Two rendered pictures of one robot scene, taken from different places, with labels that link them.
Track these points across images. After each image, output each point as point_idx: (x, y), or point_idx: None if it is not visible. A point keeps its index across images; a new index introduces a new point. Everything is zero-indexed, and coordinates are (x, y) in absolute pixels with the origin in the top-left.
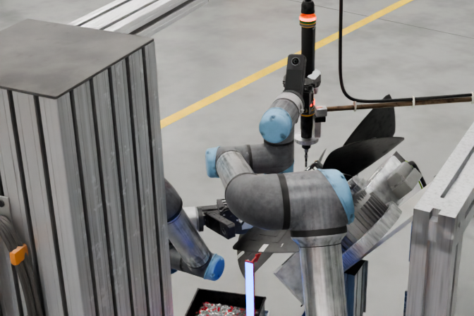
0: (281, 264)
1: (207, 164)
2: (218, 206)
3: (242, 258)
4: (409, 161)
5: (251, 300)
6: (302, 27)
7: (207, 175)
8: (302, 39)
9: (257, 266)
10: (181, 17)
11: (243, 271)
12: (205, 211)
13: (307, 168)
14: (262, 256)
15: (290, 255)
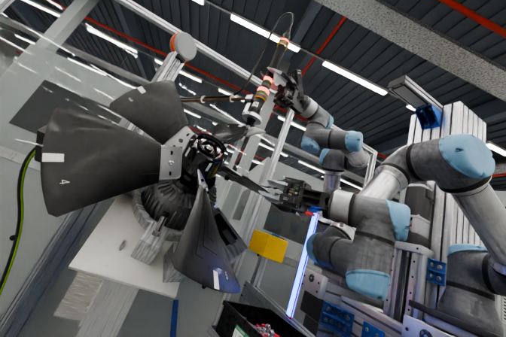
0: (233, 243)
1: (362, 143)
2: (308, 186)
3: (221, 280)
4: None
5: None
6: (285, 48)
7: (360, 150)
8: (282, 55)
9: (231, 268)
10: (400, 98)
11: (234, 288)
12: (320, 195)
13: (194, 141)
14: (224, 253)
15: (225, 232)
